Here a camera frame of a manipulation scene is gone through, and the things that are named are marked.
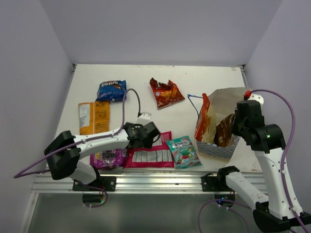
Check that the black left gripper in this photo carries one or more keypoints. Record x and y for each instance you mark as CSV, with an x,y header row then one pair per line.
x,y
148,142

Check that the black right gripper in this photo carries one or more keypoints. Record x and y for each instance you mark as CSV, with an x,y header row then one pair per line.
x,y
234,127

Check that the brown sea salt chip bag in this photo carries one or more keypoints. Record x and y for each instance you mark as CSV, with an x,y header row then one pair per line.
x,y
223,136

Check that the pink snack bag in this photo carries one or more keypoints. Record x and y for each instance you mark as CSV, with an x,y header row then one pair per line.
x,y
158,156

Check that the blue checkered paper bag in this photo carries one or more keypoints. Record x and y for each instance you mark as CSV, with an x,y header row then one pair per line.
x,y
224,102

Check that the purple grape candy bag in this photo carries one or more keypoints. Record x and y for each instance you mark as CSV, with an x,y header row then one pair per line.
x,y
109,159

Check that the orange cream cassava chips bag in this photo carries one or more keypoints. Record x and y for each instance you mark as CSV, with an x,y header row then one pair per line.
x,y
206,123

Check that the teal Fox's candy bag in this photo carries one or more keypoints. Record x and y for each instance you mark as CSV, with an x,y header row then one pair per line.
x,y
183,153

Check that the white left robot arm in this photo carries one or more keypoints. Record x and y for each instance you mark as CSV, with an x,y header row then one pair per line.
x,y
64,153

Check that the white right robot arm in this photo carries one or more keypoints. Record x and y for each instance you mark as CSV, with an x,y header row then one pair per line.
x,y
278,210

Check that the red torn chip bag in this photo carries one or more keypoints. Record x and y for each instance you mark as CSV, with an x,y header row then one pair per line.
x,y
165,93

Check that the blue Doritos chip bag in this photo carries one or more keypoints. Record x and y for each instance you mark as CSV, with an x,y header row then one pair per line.
x,y
112,91

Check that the orange yellow snack packet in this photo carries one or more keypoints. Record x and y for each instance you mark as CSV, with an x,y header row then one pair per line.
x,y
93,117

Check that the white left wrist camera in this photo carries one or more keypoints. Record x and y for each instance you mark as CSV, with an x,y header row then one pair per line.
x,y
143,118

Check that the aluminium table frame rail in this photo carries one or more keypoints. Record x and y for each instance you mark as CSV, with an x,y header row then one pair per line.
x,y
179,118

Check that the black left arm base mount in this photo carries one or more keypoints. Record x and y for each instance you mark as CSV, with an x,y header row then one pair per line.
x,y
106,183

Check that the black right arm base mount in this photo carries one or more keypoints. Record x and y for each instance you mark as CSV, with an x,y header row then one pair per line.
x,y
214,183

